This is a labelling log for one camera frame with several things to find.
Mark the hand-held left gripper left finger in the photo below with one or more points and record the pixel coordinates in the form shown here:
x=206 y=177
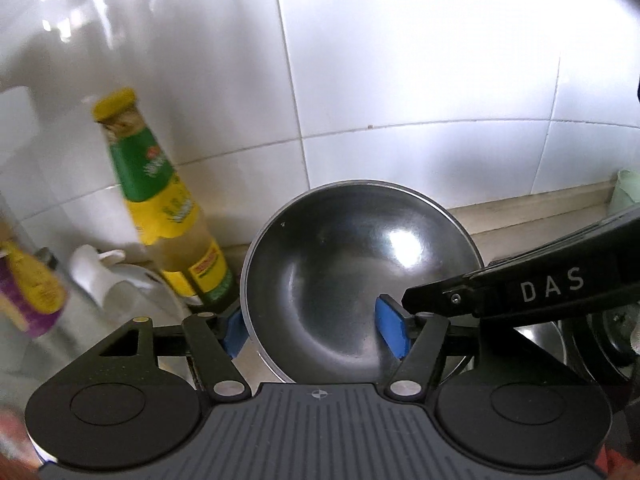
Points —
x=235 y=332

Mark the light green object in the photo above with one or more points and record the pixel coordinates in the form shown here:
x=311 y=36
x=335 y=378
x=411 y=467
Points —
x=629 y=192

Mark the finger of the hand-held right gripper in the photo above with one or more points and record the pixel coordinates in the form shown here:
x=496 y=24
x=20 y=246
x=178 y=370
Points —
x=445 y=294

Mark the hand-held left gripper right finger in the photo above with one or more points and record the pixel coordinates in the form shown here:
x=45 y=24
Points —
x=392 y=325

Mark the large stainless steel bowl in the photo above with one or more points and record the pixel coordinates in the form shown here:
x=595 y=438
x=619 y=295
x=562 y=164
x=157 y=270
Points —
x=350 y=270

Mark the green and yellow label bottle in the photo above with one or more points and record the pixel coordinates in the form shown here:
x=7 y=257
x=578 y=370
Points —
x=165 y=210

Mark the white round turntable tray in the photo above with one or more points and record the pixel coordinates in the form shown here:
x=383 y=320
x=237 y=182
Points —
x=125 y=285

